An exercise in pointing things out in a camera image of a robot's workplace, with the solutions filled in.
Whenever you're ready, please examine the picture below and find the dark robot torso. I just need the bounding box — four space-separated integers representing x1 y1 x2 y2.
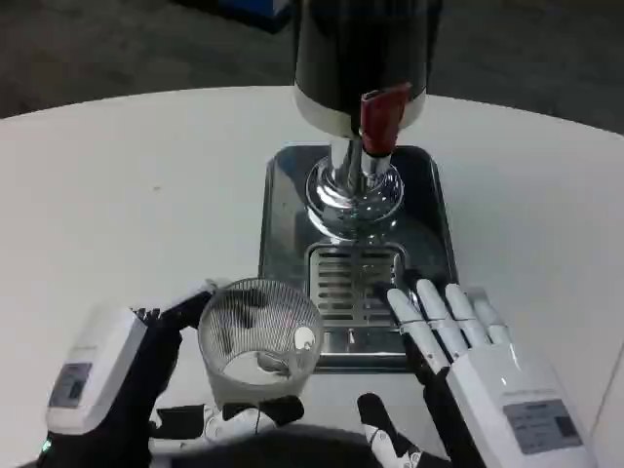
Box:
155 424 391 468

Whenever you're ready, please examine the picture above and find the slotted steel drip grid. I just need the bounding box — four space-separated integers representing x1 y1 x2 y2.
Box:
305 243 409 329

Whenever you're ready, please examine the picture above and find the clear ribbed glass cup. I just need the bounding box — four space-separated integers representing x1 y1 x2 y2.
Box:
197 276 326 411

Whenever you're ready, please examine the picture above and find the red dispenser tap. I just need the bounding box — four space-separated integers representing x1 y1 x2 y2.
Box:
359 82 411 160

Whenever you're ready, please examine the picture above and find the steel drip tray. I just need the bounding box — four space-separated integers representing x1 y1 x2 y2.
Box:
256 141 459 374

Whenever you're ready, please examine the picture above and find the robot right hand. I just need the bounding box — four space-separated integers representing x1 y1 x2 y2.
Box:
357 279 600 468

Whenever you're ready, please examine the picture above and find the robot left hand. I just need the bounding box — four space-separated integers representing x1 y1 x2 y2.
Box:
36 277 321 468

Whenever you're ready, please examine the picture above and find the black drink dispenser chrome stand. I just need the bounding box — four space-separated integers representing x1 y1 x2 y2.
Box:
292 0 443 244

